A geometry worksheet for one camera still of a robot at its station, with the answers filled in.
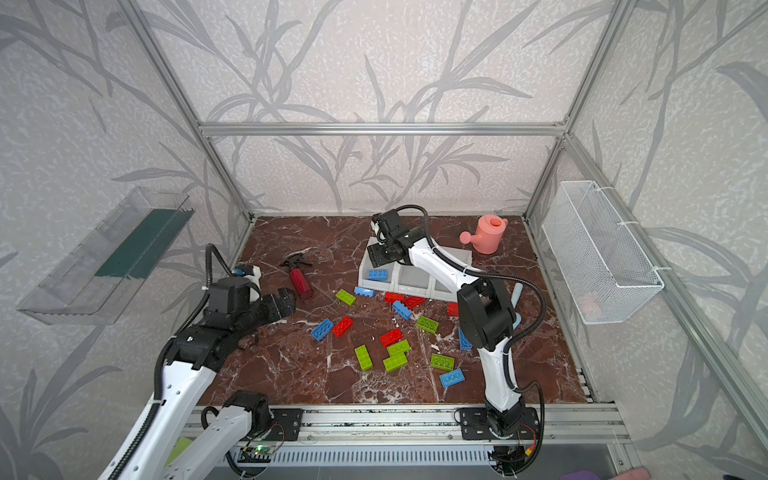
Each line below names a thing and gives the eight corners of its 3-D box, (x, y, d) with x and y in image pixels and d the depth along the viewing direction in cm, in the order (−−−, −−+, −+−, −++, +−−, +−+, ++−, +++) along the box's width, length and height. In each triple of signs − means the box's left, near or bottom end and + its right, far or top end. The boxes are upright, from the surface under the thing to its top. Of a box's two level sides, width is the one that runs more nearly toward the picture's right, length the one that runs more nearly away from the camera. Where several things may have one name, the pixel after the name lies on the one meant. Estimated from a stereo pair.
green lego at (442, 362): (429, 366, 85) (430, 363, 83) (431, 355, 87) (431, 353, 85) (452, 371, 84) (454, 369, 82) (454, 361, 86) (455, 358, 84)
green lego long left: (361, 372, 84) (361, 370, 82) (354, 351, 88) (353, 349, 86) (373, 366, 85) (373, 364, 83) (366, 346, 89) (365, 344, 87)
